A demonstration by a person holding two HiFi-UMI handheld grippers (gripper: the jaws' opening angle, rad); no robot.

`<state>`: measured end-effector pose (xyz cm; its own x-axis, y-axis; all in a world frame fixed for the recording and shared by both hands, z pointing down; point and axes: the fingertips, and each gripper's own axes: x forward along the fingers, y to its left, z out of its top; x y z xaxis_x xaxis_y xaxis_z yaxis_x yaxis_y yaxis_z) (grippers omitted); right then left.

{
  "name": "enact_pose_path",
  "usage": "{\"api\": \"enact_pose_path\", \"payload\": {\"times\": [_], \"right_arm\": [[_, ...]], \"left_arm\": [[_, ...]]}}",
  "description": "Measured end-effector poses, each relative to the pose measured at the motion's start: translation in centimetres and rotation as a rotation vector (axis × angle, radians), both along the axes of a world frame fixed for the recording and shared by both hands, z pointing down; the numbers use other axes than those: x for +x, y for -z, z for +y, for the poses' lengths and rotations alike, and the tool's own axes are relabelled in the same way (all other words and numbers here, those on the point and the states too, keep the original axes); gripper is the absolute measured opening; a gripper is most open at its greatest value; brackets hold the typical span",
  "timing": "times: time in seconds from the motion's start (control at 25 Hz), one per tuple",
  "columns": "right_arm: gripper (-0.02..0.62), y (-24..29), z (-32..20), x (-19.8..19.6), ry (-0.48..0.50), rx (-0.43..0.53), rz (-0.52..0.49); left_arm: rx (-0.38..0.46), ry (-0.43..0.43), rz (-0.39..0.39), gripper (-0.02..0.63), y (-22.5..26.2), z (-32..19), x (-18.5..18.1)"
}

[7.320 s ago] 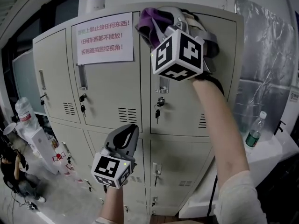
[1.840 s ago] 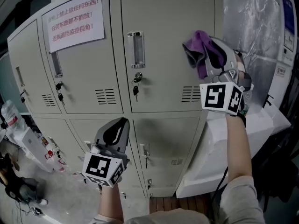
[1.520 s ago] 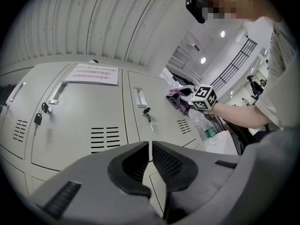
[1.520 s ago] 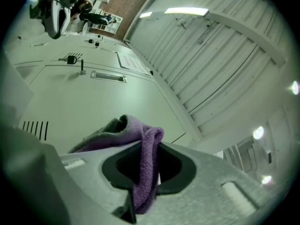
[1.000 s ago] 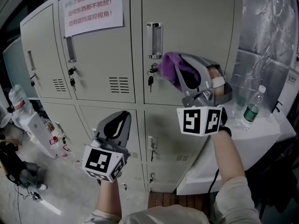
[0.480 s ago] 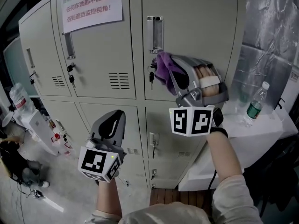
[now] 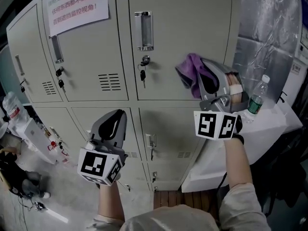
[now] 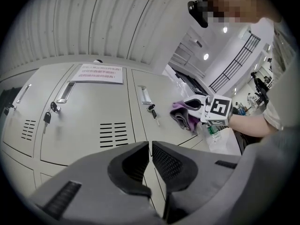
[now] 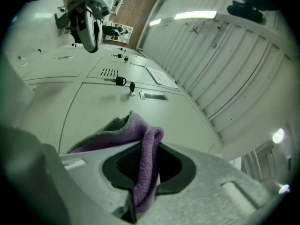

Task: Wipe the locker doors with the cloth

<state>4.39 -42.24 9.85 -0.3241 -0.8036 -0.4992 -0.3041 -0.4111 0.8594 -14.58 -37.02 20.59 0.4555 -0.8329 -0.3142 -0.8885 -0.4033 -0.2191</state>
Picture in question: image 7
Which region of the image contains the green label plastic water bottle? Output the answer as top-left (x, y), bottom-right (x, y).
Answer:
top-left (243, 75), bottom-right (270, 123)

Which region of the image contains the white paper notice sheet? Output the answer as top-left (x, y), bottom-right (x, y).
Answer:
top-left (42, 0), bottom-right (110, 37)

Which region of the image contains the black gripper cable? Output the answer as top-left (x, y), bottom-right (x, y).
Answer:
top-left (215, 172), bottom-right (228, 195)

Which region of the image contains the grey metal locker door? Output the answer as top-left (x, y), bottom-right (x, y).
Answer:
top-left (128, 0), bottom-right (233, 101)

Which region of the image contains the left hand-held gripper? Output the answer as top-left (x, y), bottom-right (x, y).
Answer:
top-left (77, 109), bottom-right (128, 186)

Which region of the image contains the silver foil sheet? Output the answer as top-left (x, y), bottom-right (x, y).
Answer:
top-left (233, 0), bottom-right (302, 103)

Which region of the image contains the grey metal locker cabinet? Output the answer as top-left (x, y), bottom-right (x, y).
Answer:
top-left (6, 0), bottom-right (243, 192)

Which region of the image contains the white wall device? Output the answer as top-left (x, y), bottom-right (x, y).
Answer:
top-left (295, 24), bottom-right (308, 58)

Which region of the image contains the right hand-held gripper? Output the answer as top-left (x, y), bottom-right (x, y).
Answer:
top-left (193, 58), bottom-right (250, 141)

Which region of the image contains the white water dispenser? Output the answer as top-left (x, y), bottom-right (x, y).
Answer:
top-left (7, 118), bottom-right (58, 165)

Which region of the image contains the small black electronic device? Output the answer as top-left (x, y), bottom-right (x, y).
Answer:
top-left (33, 201), bottom-right (47, 212)

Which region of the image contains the person's grey printed shirt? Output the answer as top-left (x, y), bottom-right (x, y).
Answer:
top-left (88, 183), bottom-right (272, 231)

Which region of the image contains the slatted wooden bench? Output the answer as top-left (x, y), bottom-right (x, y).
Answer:
top-left (153, 190), bottom-right (219, 220)

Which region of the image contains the large dispenser water jug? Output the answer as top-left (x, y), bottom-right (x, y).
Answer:
top-left (2, 91), bottom-right (29, 125)

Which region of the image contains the purple wiping cloth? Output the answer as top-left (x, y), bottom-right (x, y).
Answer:
top-left (175, 53), bottom-right (212, 100)

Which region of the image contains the clear water jug red handle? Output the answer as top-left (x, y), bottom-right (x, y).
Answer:
top-left (47, 140), bottom-right (60, 154)
top-left (59, 149), bottom-right (71, 164)

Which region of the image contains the person's right hand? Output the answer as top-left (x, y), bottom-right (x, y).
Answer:
top-left (227, 73), bottom-right (243, 103)

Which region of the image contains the person's left forearm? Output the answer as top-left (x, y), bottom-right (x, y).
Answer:
top-left (96, 180), bottom-right (126, 222)

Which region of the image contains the black swivel chair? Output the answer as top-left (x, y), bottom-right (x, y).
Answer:
top-left (264, 133), bottom-right (308, 217)

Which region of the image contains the person's right forearm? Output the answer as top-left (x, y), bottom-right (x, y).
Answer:
top-left (223, 133), bottom-right (253, 190)

